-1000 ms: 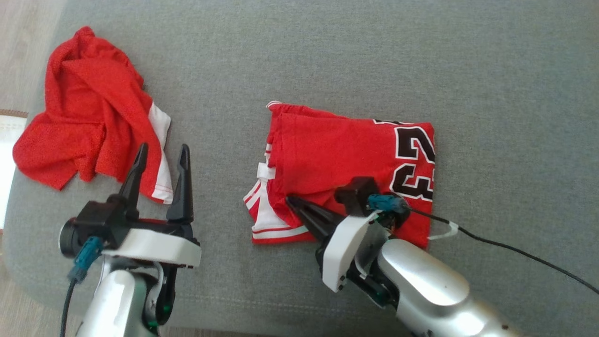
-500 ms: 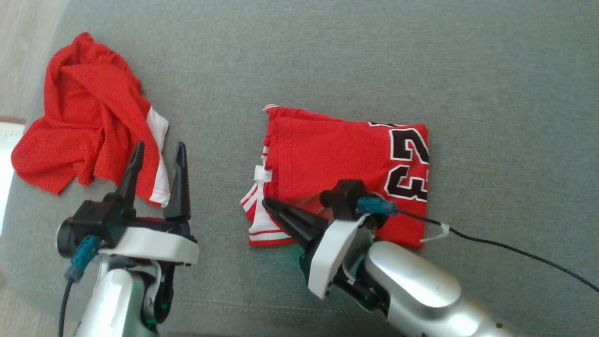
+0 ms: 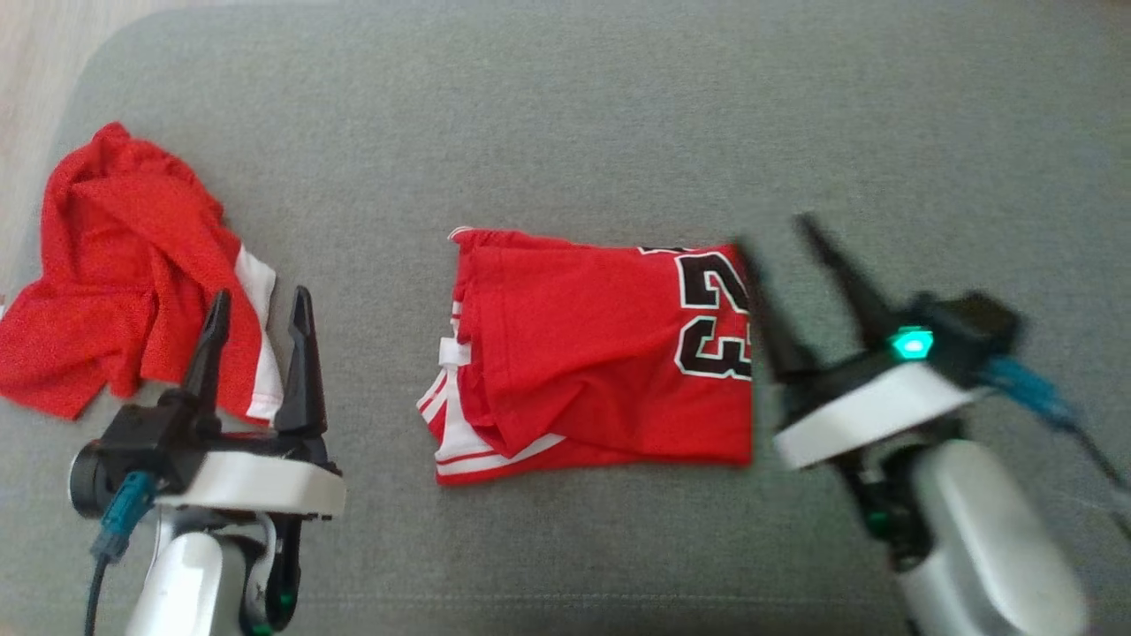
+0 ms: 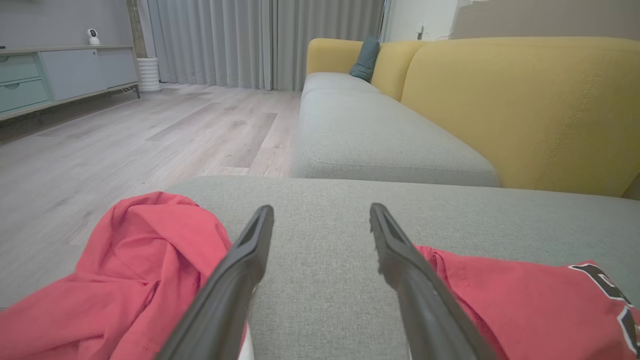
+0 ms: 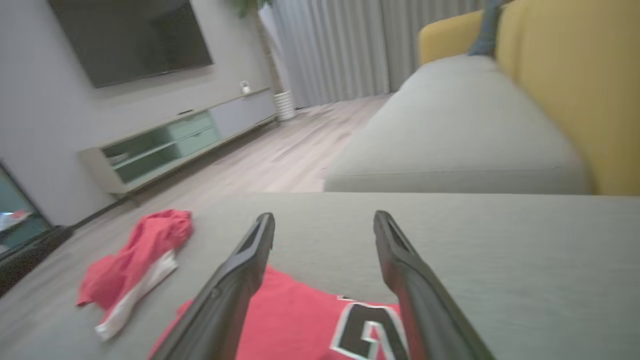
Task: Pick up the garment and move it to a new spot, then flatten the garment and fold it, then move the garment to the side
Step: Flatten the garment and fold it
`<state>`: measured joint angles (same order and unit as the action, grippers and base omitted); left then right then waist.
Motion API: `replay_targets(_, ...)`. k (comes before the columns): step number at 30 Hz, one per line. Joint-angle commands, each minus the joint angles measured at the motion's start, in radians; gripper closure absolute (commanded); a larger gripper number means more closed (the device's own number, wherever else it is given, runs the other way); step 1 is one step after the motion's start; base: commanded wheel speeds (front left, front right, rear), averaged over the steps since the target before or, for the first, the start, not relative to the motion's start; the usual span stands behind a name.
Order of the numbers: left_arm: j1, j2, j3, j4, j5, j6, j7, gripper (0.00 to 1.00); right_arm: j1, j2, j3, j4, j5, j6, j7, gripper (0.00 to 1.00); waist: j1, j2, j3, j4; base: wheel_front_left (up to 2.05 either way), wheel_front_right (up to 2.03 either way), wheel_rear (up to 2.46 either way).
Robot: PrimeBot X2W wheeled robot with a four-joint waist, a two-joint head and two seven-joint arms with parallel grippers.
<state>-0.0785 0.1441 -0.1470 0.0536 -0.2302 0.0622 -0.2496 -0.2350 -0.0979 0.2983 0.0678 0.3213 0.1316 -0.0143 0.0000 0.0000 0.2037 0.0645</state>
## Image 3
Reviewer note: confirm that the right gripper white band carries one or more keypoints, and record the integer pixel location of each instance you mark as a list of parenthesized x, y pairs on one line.
[(866, 411)]

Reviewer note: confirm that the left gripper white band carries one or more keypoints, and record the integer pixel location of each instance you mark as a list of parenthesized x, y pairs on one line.
[(265, 481)]

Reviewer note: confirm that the red mesh shorts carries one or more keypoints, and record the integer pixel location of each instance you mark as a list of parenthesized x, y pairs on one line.
[(115, 256)]

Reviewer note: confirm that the red jersey number 23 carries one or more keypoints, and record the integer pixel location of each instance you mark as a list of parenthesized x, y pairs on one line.
[(574, 353)]

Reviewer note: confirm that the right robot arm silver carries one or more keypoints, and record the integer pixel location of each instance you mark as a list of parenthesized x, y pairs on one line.
[(981, 548)]

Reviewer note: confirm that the large grey sofa ottoman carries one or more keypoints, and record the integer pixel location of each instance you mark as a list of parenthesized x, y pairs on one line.
[(574, 132)]

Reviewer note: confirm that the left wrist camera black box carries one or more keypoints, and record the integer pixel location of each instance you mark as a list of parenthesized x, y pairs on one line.
[(132, 450)]

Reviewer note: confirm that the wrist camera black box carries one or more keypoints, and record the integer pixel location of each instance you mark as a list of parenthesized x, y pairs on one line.
[(972, 331), (132, 450)]

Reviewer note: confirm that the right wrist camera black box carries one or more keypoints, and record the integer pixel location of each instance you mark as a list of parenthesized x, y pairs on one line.
[(972, 331)]

